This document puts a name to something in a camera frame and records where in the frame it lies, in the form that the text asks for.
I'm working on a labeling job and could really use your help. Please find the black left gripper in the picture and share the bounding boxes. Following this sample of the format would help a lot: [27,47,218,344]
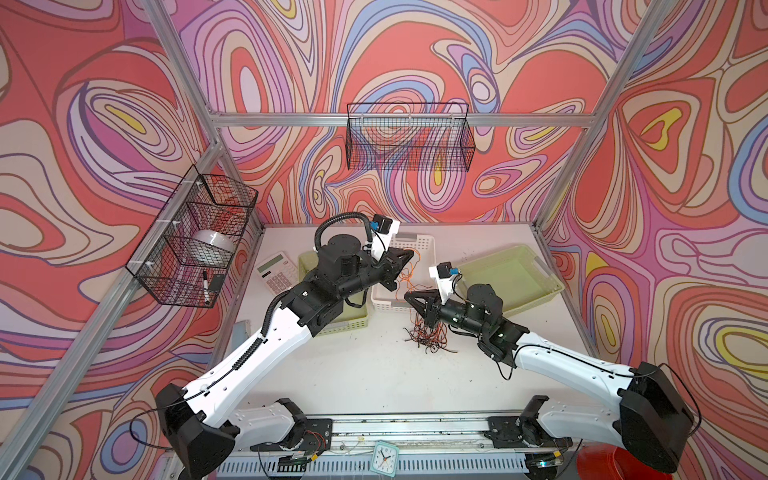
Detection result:
[333,248,415,304]

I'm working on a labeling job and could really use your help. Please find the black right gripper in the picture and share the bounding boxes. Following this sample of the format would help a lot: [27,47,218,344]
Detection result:
[404,288,487,337]

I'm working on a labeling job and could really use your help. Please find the orange cable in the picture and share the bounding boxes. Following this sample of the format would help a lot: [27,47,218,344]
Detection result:
[395,248,424,307]

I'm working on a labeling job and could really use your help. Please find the black cable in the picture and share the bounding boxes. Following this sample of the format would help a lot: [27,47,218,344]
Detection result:
[403,311,451,352]

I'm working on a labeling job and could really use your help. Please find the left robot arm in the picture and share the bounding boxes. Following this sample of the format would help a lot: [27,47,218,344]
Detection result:
[153,212,414,479]

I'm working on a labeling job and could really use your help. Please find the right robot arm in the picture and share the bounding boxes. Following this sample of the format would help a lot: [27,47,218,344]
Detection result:
[405,284,698,474]

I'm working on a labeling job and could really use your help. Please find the white perforated basket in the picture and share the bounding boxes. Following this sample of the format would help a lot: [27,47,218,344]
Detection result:
[369,233,437,313]

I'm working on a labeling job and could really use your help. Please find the small green perforated basket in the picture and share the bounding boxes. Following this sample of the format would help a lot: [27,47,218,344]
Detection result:
[298,251,369,336]

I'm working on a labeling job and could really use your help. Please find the large green perforated basket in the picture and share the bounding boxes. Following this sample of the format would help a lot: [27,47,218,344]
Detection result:
[450,244,564,318]

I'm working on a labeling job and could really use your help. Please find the white desk calculator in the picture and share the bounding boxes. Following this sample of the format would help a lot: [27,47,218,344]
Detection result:
[256,251,299,295]

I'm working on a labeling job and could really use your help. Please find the small green alarm clock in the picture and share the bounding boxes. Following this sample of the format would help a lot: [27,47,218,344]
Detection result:
[369,441,400,478]

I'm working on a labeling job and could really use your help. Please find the red bucket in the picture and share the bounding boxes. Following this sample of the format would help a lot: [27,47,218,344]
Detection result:
[577,444,673,480]

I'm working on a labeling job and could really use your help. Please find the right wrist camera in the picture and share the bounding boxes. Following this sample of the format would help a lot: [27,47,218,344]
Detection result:
[428,262,460,304]

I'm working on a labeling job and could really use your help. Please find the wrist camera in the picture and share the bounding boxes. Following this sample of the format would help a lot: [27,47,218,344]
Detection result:
[370,214,401,260]
[428,262,460,304]

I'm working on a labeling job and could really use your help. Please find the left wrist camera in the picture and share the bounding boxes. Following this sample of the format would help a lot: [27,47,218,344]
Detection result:
[370,214,401,260]

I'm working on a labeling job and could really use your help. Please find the black wire basket back wall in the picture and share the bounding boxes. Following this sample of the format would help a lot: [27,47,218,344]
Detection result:
[345,100,476,172]

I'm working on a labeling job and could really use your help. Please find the black wire basket wall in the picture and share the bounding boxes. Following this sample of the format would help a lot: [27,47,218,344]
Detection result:
[125,166,258,309]
[345,100,476,172]

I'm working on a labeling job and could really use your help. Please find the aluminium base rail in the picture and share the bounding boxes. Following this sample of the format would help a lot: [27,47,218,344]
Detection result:
[211,411,588,479]

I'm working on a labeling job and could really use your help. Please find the black wire basket left wall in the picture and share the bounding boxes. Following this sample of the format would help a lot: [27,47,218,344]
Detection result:
[125,166,258,309]

